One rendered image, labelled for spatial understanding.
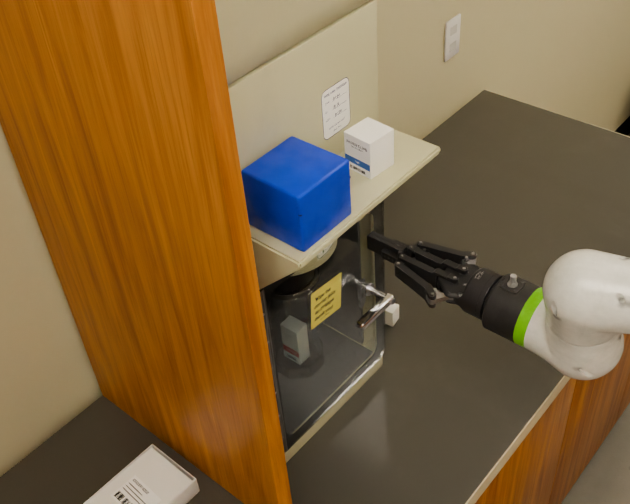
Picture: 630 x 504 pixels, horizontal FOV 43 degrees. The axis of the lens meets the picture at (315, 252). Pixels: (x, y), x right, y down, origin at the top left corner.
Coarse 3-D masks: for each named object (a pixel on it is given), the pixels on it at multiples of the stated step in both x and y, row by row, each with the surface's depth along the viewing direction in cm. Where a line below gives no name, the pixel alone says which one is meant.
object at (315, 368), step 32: (320, 256) 125; (352, 256) 133; (288, 288) 122; (352, 288) 137; (384, 288) 147; (288, 320) 125; (352, 320) 142; (384, 320) 152; (288, 352) 129; (320, 352) 138; (352, 352) 147; (288, 384) 134; (320, 384) 142; (352, 384) 152; (288, 416) 138; (320, 416) 147; (288, 448) 143
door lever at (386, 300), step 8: (368, 288) 141; (376, 296) 141; (384, 296) 139; (392, 296) 139; (376, 304) 138; (384, 304) 138; (392, 304) 140; (368, 312) 137; (376, 312) 137; (360, 320) 136; (368, 320) 136; (360, 328) 136
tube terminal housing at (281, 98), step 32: (320, 32) 106; (352, 32) 111; (288, 64) 103; (320, 64) 108; (352, 64) 114; (256, 96) 101; (288, 96) 106; (320, 96) 111; (352, 96) 117; (256, 128) 103; (288, 128) 108; (320, 128) 114
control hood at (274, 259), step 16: (400, 144) 120; (416, 144) 120; (432, 144) 120; (400, 160) 117; (416, 160) 117; (352, 176) 115; (384, 176) 115; (400, 176) 114; (352, 192) 112; (368, 192) 112; (384, 192) 112; (352, 208) 110; (368, 208) 110; (352, 224) 109; (256, 240) 106; (272, 240) 106; (320, 240) 105; (256, 256) 108; (272, 256) 105; (288, 256) 103; (304, 256) 103; (272, 272) 107; (288, 272) 105
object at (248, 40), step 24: (216, 0) 89; (240, 0) 92; (264, 0) 95; (288, 0) 98; (312, 0) 102; (336, 0) 105; (360, 0) 109; (240, 24) 93; (264, 24) 97; (288, 24) 100; (312, 24) 104; (240, 48) 95; (264, 48) 98; (288, 48) 102; (240, 72) 97
